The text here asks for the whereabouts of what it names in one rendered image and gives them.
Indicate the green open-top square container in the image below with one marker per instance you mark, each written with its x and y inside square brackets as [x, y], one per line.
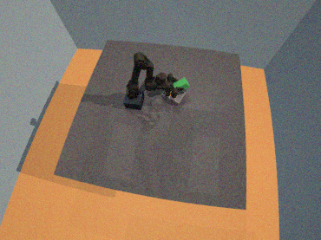
[182, 83]

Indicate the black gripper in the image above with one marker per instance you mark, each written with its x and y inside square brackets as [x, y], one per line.
[169, 84]

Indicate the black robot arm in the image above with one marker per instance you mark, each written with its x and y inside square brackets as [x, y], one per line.
[139, 64]

